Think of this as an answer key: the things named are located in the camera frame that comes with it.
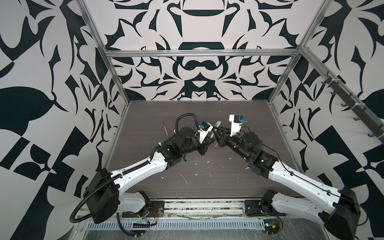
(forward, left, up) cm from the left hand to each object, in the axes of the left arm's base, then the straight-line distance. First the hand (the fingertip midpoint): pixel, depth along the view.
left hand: (214, 135), depth 72 cm
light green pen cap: (+1, -1, +7) cm, 7 cm away
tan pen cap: (-7, 0, +4) cm, 8 cm away
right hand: (+1, +1, +6) cm, 6 cm away
